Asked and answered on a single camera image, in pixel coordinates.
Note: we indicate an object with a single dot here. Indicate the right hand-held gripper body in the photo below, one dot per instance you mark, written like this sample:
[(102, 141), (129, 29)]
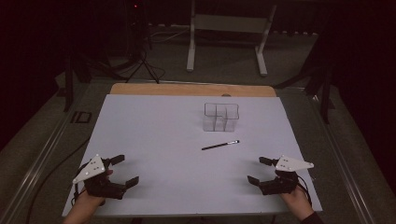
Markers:
[(281, 185)]

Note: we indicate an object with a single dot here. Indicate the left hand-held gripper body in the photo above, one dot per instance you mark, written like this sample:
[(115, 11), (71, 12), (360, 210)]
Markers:
[(101, 186)]

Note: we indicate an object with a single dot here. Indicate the black pen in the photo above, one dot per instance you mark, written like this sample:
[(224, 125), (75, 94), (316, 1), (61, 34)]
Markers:
[(219, 145)]

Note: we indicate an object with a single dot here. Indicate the clear plastic organizer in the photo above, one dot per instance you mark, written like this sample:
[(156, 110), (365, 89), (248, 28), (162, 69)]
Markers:
[(218, 124)]

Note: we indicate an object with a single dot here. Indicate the person's left hand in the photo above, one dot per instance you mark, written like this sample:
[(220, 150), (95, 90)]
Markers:
[(88, 202)]

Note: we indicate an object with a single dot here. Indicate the person's right hand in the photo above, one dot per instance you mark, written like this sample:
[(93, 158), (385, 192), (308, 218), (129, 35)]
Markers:
[(295, 202)]

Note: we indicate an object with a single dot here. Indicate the white board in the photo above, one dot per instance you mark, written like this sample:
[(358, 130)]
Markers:
[(155, 155)]

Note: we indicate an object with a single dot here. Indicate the black metal stand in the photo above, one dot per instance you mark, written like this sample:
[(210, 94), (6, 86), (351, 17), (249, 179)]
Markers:
[(325, 99), (68, 90)]

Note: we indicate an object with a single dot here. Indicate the black tripod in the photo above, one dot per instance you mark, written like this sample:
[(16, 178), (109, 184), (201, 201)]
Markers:
[(144, 62)]

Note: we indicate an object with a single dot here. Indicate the white metal stand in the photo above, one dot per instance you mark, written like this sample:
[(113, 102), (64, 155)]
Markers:
[(230, 24)]

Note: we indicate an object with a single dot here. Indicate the metal floor rail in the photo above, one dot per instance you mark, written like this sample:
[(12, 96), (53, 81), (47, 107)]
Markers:
[(342, 174), (37, 169)]

